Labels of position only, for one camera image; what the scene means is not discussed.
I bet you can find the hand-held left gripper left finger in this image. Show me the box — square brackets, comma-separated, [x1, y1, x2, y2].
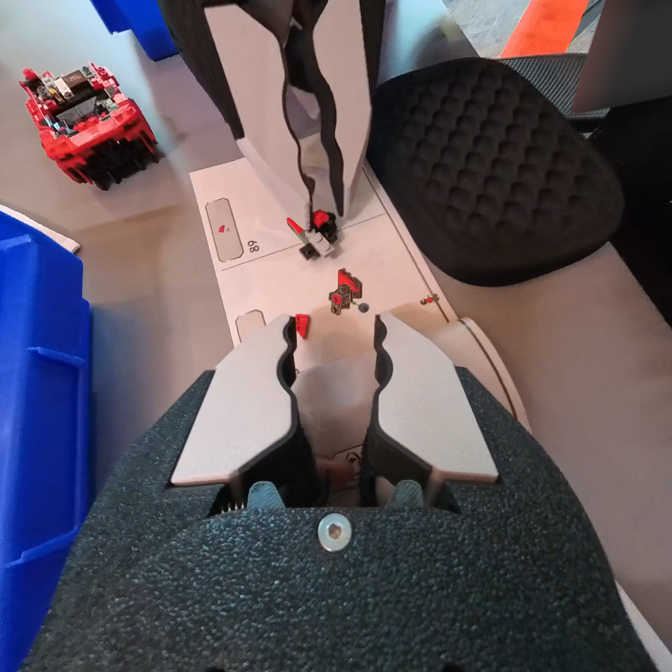
[168, 314, 304, 488]

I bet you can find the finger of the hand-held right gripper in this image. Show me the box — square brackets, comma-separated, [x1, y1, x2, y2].
[286, 0, 375, 218]
[205, 0, 316, 233]

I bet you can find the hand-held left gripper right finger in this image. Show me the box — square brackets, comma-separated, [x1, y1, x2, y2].
[365, 312, 501, 486]

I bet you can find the small red grey brick assembly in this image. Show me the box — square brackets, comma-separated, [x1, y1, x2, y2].
[286, 207, 340, 261]

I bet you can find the blue plastic bin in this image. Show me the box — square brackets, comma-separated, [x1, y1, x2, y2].
[0, 210, 96, 672]
[89, 0, 180, 62]

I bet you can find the white instruction booklet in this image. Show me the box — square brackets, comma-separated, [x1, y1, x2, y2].
[189, 157, 532, 506]

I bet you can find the red toy brick car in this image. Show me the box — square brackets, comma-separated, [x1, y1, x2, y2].
[19, 62, 159, 191]

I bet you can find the black foam seat cushion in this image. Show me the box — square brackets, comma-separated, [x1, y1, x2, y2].
[366, 57, 625, 287]

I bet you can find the orange strip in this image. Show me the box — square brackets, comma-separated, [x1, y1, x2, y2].
[500, 0, 592, 59]

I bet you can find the grey panel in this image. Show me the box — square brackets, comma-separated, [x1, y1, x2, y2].
[571, 0, 672, 114]

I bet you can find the dark cloth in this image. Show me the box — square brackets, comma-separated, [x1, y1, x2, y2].
[583, 107, 672, 316]

